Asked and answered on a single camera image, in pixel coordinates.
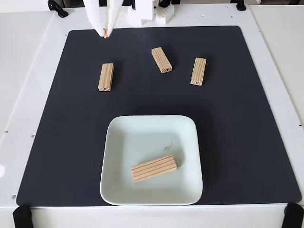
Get pale green square plate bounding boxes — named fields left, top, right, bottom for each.
left=99, top=115, right=204, bottom=206

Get grooved wooden block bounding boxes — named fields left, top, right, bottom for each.
left=190, top=57, right=207, bottom=86
left=130, top=155, right=178, bottom=183
left=151, top=47, right=173, bottom=74
left=98, top=63, right=114, bottom=92

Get black rubber mat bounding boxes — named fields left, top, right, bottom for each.
left=16, top=25, right=302, bottom=207

